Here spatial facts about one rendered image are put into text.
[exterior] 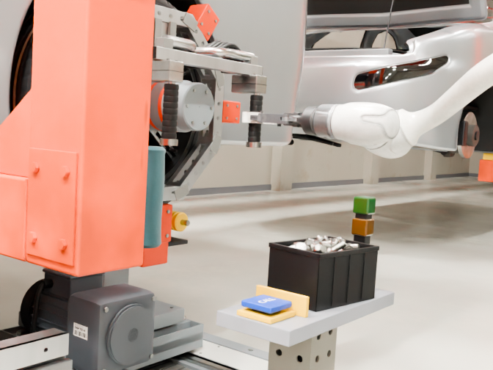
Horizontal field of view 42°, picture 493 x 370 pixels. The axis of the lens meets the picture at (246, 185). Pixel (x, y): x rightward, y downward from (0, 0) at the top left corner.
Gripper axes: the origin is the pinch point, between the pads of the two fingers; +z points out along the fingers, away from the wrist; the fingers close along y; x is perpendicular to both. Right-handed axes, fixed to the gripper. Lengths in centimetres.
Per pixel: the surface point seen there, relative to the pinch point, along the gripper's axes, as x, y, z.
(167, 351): -72, -8, 23
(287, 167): -51, 588, 384
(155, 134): -6.6, -9.4, 31.3
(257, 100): 4.9, -2.1, -1.0
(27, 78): 6, -51, 36
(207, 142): -8.0, 4.7, 22.7
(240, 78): 10.6, -3.6, 4.3
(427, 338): -83, 104, -14
